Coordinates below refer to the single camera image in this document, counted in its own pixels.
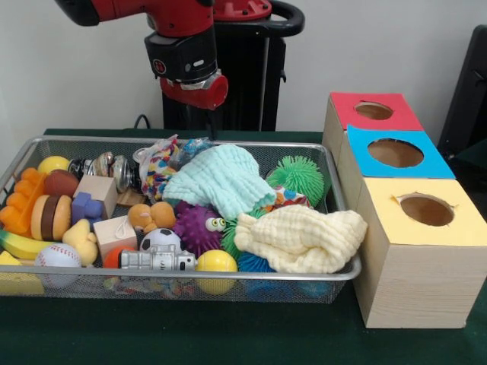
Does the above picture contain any silver robot toy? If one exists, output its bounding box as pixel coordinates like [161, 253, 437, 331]
[119, 245, 198, 272]

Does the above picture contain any black chair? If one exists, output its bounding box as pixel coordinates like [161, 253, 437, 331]
[438, 25, 487, 191]

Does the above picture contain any purple fuzzy toy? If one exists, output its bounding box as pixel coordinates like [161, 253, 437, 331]
[173, 202, 228, 259]

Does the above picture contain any yellow toy banana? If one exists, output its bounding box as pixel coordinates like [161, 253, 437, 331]
[0, 227, 53, 261]

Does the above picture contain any orange plush toy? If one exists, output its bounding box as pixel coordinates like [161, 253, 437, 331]
[127, 201, 177, 234]

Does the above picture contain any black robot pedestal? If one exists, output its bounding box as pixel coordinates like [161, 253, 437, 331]
[162, 0, 306, 132]

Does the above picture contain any small wooden block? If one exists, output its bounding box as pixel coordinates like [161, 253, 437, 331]
[92, 216, 138, 259]

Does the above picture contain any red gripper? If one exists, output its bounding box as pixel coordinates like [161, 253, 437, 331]
[159, 70, 230, 140]

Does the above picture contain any small green spiky toy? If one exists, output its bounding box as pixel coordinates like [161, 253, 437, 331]
[221, 211, 263, 261]

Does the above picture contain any brown toy football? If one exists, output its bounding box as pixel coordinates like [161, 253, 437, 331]
[41, 170, 80, 199]

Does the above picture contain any mint green cloth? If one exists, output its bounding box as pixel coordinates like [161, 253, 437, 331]
[162, 144, 278, 219]

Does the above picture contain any multicoloured toy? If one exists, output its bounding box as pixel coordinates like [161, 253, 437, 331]
[263, 186, 313, 212]

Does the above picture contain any white baseball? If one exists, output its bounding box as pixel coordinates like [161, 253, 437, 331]
[36, 243, 83, 290]

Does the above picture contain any toy hamburger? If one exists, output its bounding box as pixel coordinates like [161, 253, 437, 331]
[30, 194, 75, 242]

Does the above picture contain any green fuzzy toy with eyes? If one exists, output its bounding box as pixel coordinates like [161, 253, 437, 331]
[266, 155, 326, 208]

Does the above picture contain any yellow block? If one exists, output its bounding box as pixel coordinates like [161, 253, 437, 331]
[0, 252, 46, 297]

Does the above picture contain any orange spiky toy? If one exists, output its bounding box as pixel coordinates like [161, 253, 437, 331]
[0, 167, 43, 235]

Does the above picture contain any small yellow ball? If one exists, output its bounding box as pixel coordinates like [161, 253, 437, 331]
[37, 155, 73, 176]

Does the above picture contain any yellow duck toy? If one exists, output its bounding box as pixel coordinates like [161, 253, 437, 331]
[62, 217, 100, 268]

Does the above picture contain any clear bottle with blue label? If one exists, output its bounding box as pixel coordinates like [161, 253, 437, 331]
[173, 136, 215, 164]

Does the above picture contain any small soccer ball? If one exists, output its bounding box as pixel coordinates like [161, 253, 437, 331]
[141, 228, 183, 253]

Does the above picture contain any wooden box with three holes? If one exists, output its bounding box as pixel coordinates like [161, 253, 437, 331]
[322, 92, 487, 329]

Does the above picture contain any blue spiky ball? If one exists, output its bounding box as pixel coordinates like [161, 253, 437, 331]
[236, 252, 276, 275]

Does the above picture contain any small red ball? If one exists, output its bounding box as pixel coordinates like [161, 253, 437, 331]
[103, 246, 126, 269]

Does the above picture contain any crushed silver can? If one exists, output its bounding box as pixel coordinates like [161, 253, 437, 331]
[70, 150, 116, 181]

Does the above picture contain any clear mesh bin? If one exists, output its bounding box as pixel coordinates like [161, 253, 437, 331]
[0, 135, 363, 305]

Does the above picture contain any white multicoloured printed packet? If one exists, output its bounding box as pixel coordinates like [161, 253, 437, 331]
[134, 135, 183, 203]

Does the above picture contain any tan wooden cube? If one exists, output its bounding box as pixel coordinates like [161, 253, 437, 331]
[73, 175, 119, 220]

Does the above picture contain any pale yellow cloth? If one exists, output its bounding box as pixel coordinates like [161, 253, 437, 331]
[234, 203, 368, 275]

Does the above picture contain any purple block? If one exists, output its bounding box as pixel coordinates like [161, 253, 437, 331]
[71, 192, 107, 226]

